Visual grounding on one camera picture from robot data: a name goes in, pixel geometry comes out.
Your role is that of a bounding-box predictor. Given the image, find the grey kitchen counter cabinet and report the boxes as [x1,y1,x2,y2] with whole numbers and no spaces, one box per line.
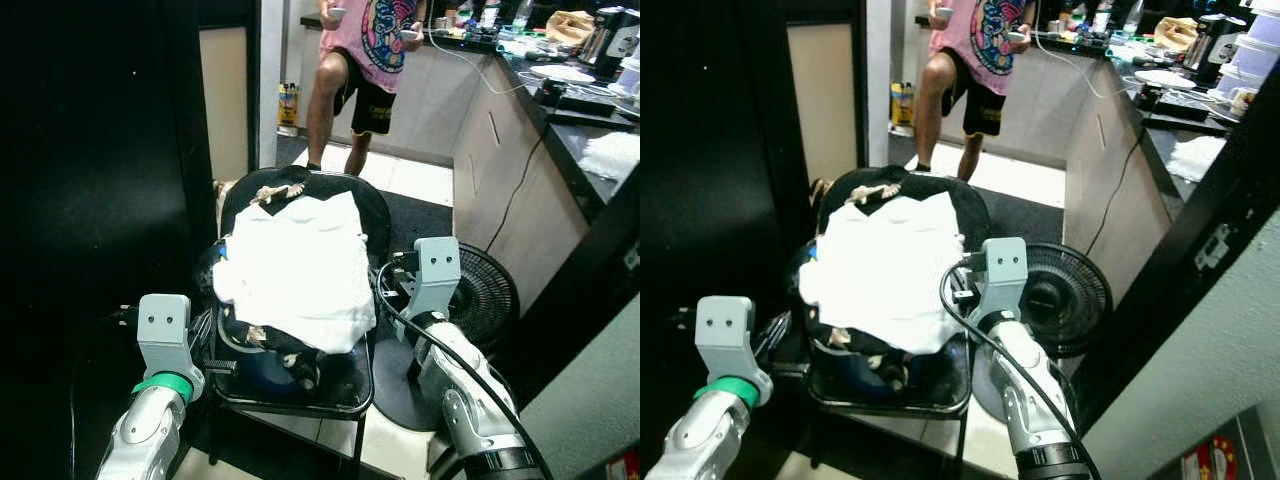
[915,14,1246,307]
[300,14,641,319]

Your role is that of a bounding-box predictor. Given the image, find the white rag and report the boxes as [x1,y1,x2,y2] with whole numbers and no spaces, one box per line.
[1164,134,1229,185]
[578,130,641,183]

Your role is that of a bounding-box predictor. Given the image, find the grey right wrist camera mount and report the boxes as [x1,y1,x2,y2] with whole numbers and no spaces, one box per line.
[403,237,463,323]
[966,237,1030,323]

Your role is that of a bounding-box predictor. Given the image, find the white plate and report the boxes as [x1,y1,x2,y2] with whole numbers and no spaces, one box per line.
[1134,68,1198,91]
[528,64,598,85]

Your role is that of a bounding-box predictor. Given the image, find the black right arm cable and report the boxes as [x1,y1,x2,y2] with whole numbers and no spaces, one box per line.
[938,254,1103,480]
[372,258,553,480]

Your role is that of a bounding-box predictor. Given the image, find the black and silver kettle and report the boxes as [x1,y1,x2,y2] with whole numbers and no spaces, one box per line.
[578,6,641,79]
[1183,12,1248,85]

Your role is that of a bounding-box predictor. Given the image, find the stacked white plastic containers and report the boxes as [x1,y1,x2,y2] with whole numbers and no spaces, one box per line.
[1226,0,1280,113]
[612,54,641,101]

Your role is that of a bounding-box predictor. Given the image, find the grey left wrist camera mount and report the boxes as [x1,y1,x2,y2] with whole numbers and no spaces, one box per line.
[695,296,774,405]
[135,293,207,401]

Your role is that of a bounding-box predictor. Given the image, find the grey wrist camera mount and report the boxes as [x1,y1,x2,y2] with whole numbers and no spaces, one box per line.
[403,237,463,323]
[966,237,1030,323]
[135,293,207,401]
[695,296,774,405]

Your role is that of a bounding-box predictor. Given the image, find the black chair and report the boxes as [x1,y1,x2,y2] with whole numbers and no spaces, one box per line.
[784,168,993,480]
[196,168,393,480]

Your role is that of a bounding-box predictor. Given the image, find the brown paper bag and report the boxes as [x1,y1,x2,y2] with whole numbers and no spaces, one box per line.
[544,10,597,49]
[1150,16,1199,55]

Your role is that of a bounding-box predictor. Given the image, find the white cloth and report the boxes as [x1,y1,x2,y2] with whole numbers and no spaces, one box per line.
[212,191,378,354]
[797,191,967,354]

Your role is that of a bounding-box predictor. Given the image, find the black floor fan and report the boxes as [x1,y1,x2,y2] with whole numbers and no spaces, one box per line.
[968,242,1114,426]
[370,243,521,433]

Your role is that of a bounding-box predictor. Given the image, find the person in pink shirt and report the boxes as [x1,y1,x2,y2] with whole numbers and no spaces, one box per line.
[910,0,1039,185]
[303,0,429,177]

